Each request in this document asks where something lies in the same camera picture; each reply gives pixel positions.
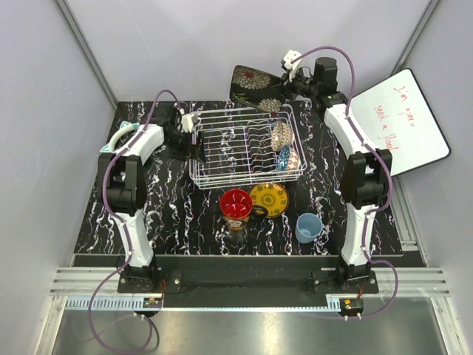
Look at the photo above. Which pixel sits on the red interior mug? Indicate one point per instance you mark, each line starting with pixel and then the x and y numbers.
pixel 238 207

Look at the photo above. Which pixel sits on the black floral square plate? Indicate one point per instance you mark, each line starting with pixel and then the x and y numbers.
pixel 257 89

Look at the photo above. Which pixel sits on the yellow patterned plate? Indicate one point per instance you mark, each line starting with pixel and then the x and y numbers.
pixel 273 196

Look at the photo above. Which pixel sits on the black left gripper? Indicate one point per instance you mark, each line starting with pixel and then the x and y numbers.
pixel 190 151

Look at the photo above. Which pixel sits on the aluminium front rail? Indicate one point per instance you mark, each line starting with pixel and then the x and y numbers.
pixel 85 288

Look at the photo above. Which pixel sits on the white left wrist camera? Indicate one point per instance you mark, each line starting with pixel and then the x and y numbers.
pixel 187 122

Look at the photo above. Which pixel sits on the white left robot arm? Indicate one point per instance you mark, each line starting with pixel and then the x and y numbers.
pixel 123 190

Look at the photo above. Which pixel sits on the white wire dish rack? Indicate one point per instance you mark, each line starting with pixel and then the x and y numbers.
pixel 237 149

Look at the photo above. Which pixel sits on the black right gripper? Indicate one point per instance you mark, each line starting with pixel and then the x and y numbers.
pixel 284 86

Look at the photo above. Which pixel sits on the teal cat-ear headphones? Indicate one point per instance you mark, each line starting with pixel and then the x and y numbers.
pixel 125 127

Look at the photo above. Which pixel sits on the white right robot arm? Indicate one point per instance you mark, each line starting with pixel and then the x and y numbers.
pixel 366 182

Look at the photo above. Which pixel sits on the blue triangle patterned bowl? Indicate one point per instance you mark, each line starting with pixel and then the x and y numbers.
pixel 287 160

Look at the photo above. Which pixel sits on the light blue cup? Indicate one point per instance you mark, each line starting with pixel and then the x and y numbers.
pixel 308 227

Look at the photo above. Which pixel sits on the white dry-erase board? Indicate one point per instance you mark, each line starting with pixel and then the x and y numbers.
pixel 395 115

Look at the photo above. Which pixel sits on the brown patterned bowl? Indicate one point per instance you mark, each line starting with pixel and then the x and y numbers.
pixel 282 135

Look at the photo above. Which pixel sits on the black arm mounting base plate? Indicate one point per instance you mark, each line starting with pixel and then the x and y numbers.
pixel 249 281

